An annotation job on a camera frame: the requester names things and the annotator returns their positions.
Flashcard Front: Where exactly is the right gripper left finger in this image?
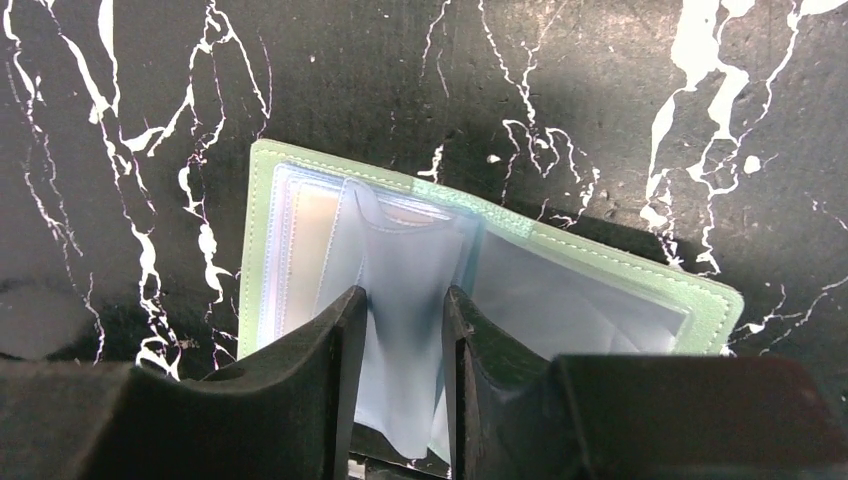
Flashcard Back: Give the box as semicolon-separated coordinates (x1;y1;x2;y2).
1;286;367;479

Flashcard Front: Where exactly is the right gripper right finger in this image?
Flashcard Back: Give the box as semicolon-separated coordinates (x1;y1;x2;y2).
442;287;847;479

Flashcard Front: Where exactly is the green card holder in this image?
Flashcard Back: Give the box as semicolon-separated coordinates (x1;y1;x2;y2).
238;139;744;459

